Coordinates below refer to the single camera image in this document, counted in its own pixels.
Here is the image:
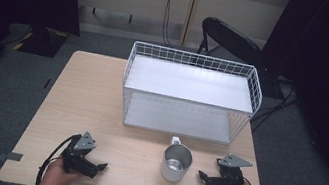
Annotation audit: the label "person's left hand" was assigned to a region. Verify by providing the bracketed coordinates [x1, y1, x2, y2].
[35, 154, 85, 185]

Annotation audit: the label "black wall socket cable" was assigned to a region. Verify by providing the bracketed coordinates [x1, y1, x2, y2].
[157, 0, 183, 49]

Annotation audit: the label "black folding chair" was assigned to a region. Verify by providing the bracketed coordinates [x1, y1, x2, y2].
[190, 15, 288, 99]

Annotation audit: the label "stand base with yellow tape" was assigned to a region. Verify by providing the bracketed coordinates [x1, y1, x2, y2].
[0, 19, 71, 61]

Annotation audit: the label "white wire shelf rack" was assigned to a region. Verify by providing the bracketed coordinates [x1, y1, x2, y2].
[114, 39, 269, 150]

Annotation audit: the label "metal cup with white handle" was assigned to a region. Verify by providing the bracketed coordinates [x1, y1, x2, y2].
[157, 134, 197, 185]

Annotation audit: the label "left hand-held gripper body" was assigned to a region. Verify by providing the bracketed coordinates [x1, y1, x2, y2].
[57, 127, 105, 180]

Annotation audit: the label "grey tape strip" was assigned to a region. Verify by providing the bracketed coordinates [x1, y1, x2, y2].
[0, 149, 24, 165]

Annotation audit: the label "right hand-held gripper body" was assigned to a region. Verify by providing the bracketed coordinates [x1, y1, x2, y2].
[208, 151, 255, 185]

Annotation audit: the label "black floor cables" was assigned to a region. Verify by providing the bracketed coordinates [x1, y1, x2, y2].
[247, 72, 302, 139]

